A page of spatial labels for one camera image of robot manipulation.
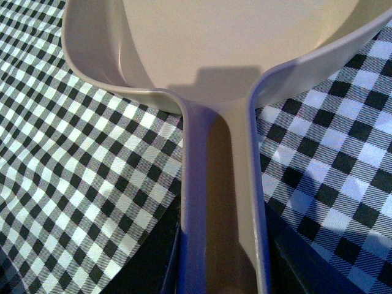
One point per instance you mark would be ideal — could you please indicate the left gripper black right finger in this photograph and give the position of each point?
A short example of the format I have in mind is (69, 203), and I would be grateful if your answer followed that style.
(298, 268)

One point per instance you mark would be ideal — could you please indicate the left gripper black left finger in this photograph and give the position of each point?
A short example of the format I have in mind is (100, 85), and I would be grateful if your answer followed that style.
(154, 267)

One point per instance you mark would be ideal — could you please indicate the beige plastic dustpan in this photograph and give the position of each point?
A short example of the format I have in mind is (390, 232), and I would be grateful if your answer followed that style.
(215, 62)

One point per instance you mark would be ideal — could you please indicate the black white checkered bed sheet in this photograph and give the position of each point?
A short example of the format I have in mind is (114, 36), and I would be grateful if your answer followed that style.
(86, 175)

